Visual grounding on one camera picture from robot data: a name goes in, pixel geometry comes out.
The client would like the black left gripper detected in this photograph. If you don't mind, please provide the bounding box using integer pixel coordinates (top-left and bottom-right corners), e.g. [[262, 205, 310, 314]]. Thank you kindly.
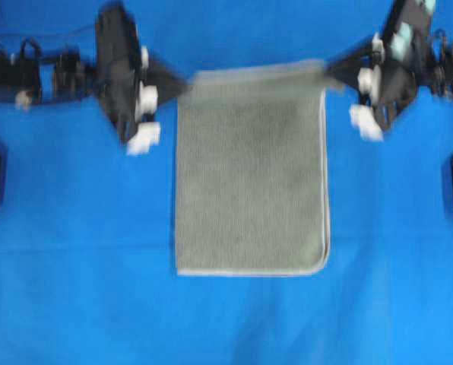
[[95, 5, 191, 156]]

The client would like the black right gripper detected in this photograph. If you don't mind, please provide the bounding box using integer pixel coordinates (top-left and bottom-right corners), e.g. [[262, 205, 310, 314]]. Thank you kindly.
[[324, 1, 436, 141]]

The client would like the grey towel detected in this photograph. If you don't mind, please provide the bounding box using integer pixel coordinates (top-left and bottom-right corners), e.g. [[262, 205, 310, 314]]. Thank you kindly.
[[175, 60, 330, 277]]

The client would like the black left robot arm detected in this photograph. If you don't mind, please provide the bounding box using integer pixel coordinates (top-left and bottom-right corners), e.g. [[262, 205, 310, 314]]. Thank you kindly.
[[0, 2, 188, 156]]

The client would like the blue table cloth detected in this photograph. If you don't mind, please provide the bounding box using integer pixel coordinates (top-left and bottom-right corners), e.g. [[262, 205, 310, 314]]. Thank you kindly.
[[0, 0, 453, 365]]

